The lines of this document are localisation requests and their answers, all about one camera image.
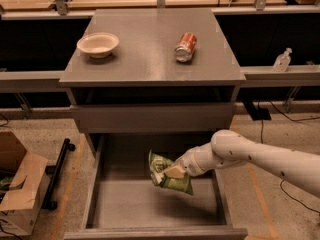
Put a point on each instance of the open cardboard box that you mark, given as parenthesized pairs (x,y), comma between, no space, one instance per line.
(27,186)

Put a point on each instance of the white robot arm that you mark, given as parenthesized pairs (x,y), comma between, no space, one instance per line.
(228,148)

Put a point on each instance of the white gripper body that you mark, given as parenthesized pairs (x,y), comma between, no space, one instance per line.
(187,163)

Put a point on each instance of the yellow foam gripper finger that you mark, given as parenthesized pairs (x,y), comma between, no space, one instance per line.
(175,171)

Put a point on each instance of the closed grey upper drawer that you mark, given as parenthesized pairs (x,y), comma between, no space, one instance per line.
(152,118)

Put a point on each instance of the grey drawer cabinet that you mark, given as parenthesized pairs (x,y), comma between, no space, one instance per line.
(143,69)

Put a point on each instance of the orange soda can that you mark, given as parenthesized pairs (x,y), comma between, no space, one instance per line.
(185,47)

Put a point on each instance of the green jalapeno chip bag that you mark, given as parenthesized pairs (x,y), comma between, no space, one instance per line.
(157,165)

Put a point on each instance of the open grey middle drawer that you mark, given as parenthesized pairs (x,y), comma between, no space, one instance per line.
(123,203)

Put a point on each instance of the grey metal rail frame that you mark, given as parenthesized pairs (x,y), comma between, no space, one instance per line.
(256,76)

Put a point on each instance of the clear sanitizer pump bottle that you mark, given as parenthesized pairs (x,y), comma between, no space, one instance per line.
(282,61)

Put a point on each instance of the white paper bowl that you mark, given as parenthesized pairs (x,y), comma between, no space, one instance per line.
(98,45)

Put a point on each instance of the black metal stand bar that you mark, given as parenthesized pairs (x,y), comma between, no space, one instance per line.
(54,172)

